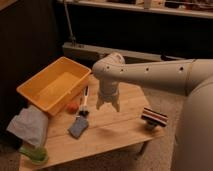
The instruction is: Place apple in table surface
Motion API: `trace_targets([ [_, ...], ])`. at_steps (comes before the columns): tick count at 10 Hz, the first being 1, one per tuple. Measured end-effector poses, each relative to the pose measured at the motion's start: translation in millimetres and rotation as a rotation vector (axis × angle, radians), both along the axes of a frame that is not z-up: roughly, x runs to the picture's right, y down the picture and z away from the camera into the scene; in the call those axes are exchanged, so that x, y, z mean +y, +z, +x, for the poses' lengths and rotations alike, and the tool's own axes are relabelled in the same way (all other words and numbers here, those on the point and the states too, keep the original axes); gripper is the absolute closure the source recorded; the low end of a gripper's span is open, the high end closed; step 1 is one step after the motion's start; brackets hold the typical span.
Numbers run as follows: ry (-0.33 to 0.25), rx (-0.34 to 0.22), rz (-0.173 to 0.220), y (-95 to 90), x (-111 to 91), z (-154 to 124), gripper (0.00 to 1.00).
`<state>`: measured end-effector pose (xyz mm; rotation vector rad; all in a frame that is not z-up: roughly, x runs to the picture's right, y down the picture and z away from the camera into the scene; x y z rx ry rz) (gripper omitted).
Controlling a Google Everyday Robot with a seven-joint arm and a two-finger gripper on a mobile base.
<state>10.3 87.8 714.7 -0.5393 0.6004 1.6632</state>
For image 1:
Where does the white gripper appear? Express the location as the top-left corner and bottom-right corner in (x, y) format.
(96, 80), (120, 112)

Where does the red apple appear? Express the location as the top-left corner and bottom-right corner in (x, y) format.
(66, 102), (79, 114)

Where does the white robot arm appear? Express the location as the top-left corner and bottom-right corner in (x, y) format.
(92, 52), (213, 171)

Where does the blue sponge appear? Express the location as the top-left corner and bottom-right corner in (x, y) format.
(68, 116), (89, 139)

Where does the wooden low table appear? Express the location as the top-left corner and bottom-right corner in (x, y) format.
(19, 76), (164, 171)

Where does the striped brush block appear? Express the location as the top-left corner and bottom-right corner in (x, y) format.
(141, 108), (168, 130)

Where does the yellow plastic bin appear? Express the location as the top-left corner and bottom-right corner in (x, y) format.
(17, 57), (91, 116)

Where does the metal pole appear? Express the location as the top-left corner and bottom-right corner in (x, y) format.
(63, 0), (76, 46)

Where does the grey folded cloth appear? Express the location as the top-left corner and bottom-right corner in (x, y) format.
(7, 105), (48, 147)

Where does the green plastic object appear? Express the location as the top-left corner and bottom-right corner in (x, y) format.
(19, 146), (48, 165)

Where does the wall shelf with items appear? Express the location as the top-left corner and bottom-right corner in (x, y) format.
(56, 0), (213, 20)

